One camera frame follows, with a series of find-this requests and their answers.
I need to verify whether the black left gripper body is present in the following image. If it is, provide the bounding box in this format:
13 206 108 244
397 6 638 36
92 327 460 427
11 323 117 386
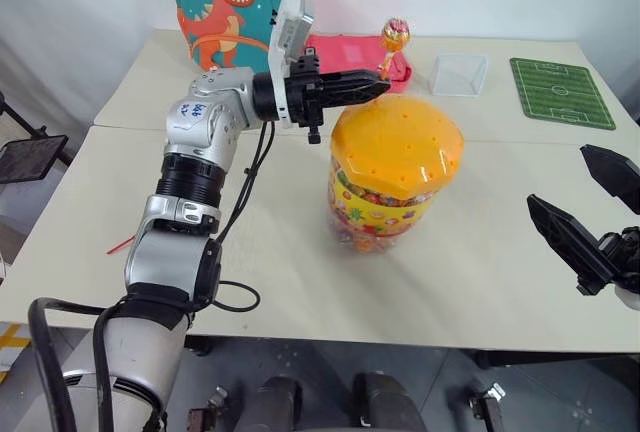
284 46 327 146

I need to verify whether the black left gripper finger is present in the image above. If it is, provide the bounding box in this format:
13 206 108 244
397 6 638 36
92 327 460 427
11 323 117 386
320 70 383 91
322 79 393 110

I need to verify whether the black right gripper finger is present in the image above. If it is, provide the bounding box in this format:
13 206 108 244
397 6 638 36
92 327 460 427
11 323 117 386
579 143 640 216
526 193 617 297

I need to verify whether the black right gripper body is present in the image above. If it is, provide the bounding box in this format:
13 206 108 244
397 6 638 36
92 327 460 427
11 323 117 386
597 225 640 292

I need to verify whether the orange lollipop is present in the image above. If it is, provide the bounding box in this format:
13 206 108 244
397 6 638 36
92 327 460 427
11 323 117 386
378 17 412 84

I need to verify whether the orange jar lid with holes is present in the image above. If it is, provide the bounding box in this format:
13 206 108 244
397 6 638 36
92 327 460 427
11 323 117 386
331 94 465 200

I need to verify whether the clear colourful candy jar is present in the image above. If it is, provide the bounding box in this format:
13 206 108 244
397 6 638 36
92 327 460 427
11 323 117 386
327 151 434 256

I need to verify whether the pink tray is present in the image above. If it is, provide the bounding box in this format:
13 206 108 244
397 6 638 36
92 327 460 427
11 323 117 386
301 33 416 95

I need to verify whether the green soccer field mat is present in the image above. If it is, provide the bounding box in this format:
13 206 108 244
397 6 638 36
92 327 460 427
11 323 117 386
509 56 618 131

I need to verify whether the clear plastic box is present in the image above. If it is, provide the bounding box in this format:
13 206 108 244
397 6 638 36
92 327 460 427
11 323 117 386
428 53 489 99

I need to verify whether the teal dinosaur backpack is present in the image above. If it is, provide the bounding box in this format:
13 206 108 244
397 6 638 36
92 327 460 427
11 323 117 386
168 0 289 74

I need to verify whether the thin red stick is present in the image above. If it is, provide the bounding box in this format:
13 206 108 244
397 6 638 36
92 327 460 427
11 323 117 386
105 235 138 257

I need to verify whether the dark rounded shape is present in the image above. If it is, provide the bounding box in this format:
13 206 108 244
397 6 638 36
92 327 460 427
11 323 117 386
253 375 304 432
351 372 427 432

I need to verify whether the black folding stand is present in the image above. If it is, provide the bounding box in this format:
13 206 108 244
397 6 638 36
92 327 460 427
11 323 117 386
0 91 71 186

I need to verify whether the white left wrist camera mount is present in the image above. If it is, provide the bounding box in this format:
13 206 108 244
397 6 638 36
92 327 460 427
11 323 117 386
266 0 316 129

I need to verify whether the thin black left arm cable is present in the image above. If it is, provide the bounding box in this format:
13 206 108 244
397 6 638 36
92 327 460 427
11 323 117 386
184 120 277 326

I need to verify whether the black table frame bar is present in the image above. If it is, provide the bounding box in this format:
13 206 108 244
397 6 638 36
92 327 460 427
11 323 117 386
471 348 640 369

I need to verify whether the thick black hose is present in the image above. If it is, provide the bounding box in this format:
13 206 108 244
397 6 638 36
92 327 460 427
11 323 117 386
92 301 131 432
27 296 109 432

